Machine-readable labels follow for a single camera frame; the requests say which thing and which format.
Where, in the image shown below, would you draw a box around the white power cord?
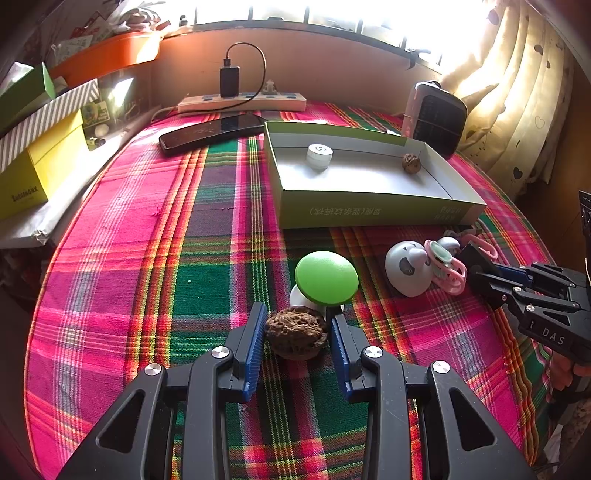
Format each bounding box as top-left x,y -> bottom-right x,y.
150,105 -> 181,124

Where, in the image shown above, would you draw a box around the yellow cardboard box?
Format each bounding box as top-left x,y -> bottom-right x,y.
0,110 -> 86,221

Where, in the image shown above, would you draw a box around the large brown walnut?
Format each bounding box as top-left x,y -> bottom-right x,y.
264,308 -> 329,358

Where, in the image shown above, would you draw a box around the green mushroom-shaped toy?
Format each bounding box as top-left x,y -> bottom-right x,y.
289,250 -> 361,319

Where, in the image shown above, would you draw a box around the small white black heater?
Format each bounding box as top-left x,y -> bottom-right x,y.
401,80 -> 468,160

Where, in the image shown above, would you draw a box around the striped cardboard box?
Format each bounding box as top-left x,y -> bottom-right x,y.
0,78 -> 100,174

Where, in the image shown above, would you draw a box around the white round animal-face toy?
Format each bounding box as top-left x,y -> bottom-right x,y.
385,240 -> 437,297

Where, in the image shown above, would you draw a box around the cream heart-print curtain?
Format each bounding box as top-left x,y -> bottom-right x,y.
436,0 -> 578,199

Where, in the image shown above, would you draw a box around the black smartphone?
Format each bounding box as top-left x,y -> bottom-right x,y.
158,114 -> 265,155

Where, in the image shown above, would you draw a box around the small white jar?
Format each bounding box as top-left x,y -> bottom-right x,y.
306,143 -> 333,171

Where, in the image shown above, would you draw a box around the printed paper packets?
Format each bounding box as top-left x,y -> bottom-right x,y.
51,0 -> 162,65

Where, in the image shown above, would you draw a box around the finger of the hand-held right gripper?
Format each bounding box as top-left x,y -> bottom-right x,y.
475,272 -> 581,320
496,261 -> 581,302

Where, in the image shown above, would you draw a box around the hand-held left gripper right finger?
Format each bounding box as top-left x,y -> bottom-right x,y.
325,308 -> 539,480

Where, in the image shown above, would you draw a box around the pink green plaid tablecloth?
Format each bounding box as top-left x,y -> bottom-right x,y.
23,99 -> 561,480

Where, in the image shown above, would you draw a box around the white power strip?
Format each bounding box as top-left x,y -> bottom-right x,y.
178,91 -> 308,113

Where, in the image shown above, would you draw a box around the pink and green clip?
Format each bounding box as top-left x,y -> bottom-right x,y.
425,240 -> 468,296
457,233 -> 498,259

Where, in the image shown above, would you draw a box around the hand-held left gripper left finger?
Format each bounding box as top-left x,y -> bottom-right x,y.
58,302 -> 267,480

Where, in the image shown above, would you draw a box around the black charging cable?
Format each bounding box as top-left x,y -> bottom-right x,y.
225,42 -> 269,121

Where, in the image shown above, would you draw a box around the orange plastic tray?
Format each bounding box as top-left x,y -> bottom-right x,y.
48,31 -> 163,88

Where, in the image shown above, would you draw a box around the small green printed card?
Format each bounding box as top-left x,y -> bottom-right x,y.
82,100 -> 112,127

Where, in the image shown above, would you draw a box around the green cardboard box tray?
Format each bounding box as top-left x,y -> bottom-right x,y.
263,121 -> 488,230

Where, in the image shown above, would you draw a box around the green cardboard box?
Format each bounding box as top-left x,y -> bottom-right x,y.
0,62 -> 57,134

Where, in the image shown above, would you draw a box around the black charger plug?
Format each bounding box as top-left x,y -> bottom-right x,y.
219,56 -> 241,99

